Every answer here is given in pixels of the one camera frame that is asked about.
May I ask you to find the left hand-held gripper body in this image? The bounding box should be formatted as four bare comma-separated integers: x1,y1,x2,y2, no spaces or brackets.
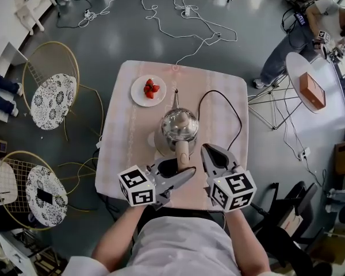
117,164,174,211

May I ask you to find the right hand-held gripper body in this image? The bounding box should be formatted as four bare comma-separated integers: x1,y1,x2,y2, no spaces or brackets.
203,162,258,213

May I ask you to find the silver kettle with beige handle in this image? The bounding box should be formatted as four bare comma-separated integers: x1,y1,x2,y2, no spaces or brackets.
154,88,199,173

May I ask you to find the person's left forearm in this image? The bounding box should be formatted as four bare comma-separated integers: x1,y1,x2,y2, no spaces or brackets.
91,204,146,271

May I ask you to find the person's right forearm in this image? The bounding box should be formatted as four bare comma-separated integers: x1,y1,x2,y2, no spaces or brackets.
223,210,273,275

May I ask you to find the pink plaid tablecloth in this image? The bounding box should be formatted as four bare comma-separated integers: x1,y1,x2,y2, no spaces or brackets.
94,60,250,212

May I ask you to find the black office chair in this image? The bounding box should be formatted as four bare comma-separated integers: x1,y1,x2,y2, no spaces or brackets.
251,181,326,267

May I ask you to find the person's white shirt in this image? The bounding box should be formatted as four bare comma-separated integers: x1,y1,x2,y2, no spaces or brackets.
60,214,277,276

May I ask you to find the white round plate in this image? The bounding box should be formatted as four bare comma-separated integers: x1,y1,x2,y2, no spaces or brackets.
130,75,167,108

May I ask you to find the black and white patterned cushion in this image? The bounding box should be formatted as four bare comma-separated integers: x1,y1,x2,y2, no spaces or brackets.
30,73,77,131
25,165,69,228

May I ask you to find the black flat square item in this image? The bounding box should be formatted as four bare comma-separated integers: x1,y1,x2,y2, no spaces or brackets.
36,188,53,205

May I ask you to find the brown cardboard box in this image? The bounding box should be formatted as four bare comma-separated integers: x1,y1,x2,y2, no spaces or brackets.
299,71,327,110

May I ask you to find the white round side table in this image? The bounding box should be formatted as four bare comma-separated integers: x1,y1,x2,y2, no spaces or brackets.
247,51,345,131

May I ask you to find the white box appliance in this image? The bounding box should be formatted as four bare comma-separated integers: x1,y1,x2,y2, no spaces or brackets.
0,159,18,208

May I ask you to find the white shelf unit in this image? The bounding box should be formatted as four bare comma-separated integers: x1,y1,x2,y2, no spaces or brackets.
0,32,28,124

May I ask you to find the white ornate table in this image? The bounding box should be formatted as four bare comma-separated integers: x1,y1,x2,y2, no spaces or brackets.
12,0,70,36

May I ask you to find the black kettle power cable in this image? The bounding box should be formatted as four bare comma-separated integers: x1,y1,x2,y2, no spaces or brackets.
197,89,243,152

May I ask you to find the gold wire chair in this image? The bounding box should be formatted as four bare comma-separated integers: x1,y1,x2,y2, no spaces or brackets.
22,41,105,142
0,151,99,231

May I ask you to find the long white floor cable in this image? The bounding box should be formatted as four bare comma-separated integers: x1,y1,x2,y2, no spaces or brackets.
78,0,238,66

